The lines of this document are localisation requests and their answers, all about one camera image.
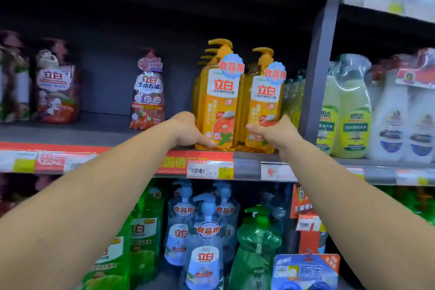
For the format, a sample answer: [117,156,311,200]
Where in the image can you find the person's left hand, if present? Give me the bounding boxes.
[169,111,217,150]

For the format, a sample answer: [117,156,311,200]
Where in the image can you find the person's right hand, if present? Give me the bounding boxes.
[245,115,303,160]

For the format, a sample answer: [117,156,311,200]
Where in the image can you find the orange dish soap pump bottle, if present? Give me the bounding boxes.
[239,47,287,155]
[195,39,245,152]

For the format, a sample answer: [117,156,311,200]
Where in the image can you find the person's right forearm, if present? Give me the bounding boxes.
[281,140,435,290]

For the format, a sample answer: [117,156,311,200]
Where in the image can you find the person's left forearm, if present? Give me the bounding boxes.
[0,120,181,290]

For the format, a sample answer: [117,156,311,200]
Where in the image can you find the white-yellow price tag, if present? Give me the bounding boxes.
[186,160,234,180]

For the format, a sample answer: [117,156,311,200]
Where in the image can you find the red shelf-edge banner strip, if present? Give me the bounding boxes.
[156,150,235,178]
[0,142,111,174]

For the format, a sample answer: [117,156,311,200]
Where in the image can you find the yellow-green soap bottles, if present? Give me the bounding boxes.
[283,69,307,129]

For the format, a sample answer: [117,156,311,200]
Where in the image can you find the white price tag red logo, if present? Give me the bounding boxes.
[260,162,299,182]

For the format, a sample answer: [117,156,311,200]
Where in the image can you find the row of orange soap bottles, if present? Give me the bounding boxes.
[192,48,218,120]

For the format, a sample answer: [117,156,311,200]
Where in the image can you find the red pump soap bottle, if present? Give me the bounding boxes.
[129,47,166,131]
[35,38,81,124]

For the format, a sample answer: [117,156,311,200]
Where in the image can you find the clear blue pump soap bottle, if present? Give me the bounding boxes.
[213,180,241,264]
[180,193,225,290]
[164,180,195,267]

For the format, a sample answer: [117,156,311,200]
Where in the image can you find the red hanging promo sign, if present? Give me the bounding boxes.
[290,184,327,256]

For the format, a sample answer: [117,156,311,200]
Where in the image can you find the green dish soap bottle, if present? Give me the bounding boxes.
[130,179,168,288]
[77,215,132,290]

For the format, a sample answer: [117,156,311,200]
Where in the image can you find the green pump soap bottle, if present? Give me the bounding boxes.
[227,205,283,290]

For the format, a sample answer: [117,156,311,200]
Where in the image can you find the grey metal shelf board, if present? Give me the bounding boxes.
[0,111,435,186]

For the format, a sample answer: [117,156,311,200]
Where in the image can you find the white cleaner bottle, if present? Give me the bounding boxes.
[404,86,435,164]
[368,69,409,162]

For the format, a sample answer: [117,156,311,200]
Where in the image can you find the blue toilet cleaner box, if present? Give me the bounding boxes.
[271,253,341,290]

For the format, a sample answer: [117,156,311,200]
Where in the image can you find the red-white promo pack label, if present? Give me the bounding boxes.
[395,48,435,90]

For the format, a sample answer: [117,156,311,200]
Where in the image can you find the row of green bottles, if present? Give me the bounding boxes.
[375,185,435,227]

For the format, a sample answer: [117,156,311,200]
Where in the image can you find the grey shelf upright post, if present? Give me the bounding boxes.
[298,0,341,145]

